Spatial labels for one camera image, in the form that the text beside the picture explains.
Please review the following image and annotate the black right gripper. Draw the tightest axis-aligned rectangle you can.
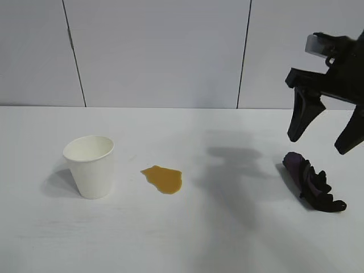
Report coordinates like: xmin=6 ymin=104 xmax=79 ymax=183
xmin=285 ymin=28 xmax=364 ymax=156

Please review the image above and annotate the purple and black cloth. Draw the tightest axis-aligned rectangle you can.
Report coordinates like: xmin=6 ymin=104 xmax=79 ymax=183
xmin=282 ymin=151 xmax=348 ymax=213

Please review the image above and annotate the white paper cup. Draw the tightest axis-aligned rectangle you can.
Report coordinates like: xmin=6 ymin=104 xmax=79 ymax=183
xmin=62 ymin=135 xmax=115 ymax=200

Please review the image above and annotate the brown liquid spill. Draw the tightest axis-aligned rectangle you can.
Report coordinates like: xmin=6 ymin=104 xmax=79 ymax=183
xmin=140 ymin=164 xmax=183 ymax=196

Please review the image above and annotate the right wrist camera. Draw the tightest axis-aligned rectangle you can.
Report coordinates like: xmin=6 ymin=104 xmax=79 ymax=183
xmin=305 ymin=33 xmax=332 ymax=59

